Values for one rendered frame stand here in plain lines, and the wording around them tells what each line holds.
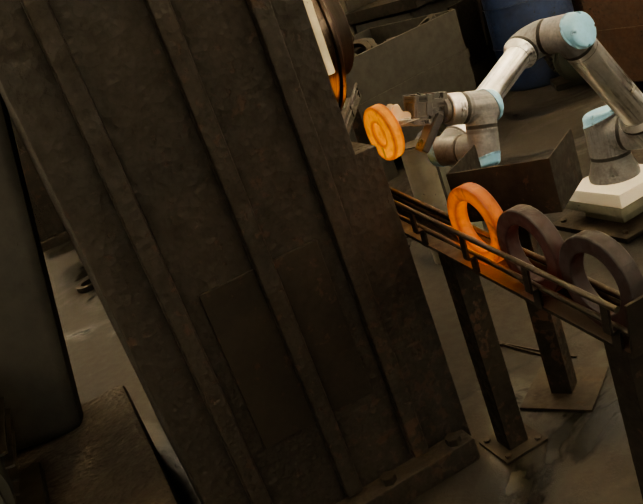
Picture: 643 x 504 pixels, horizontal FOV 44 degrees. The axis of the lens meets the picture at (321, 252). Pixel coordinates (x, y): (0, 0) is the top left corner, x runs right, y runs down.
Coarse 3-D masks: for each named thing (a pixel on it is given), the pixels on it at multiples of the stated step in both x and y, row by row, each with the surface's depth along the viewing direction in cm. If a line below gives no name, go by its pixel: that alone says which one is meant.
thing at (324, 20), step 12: (312, 0) 200; (324, 12) 200; (324, 24) 201; (324, 36) 201; (336, 36) 202; (336, 48) 203; (336, 60) 205; (336, 72) 207; (336, 84) 209; (336, 96) 213
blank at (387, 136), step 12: (372, 108) 211; (384, 108) 210; (372, 120) 214; (384, 120) 208; (396, 120) 208; (372, 132) 218; (384, 132) 211; (396, 132) 208; (372, 144) 222; (384, 144) 217; (396, 144) 210; (384, 156) 218; (396, 156) 213
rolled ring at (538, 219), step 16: (512, 208) 154; (528, 208) 151; (512, 224) 155; (528, 224) 149; (544, 224) 147; (512, 240) 160; (544, 240) 147; (560, 240) 147; (560, 272) 148; (560, 288) 152
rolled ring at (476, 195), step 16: (464, 192) 167; (480, 192) 165; (448, 208) 177; (464, 208) 176; (480, 208) 164; (496, 208) 163; (464, 224) 177; (496, 224) 162; (480, 240) 176; (496, 240) 164; (496, 256) 167
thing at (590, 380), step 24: (456, 168) 202; (480, 168) 214; (504, 168) 189; (528, 168) 186; (552, 168) 184; (576, 168) 198; (504, 192) 192; (528, 192) 189; (552, 192) 186; (480, 216) 198; (528, 240) 203; (552, 336) 213; (552, 360) 217; (552, 384) 221; (576, 384) 222; (600, 384) 218; (528, 408) 220; (552, 408) 216; (576, 408) 212
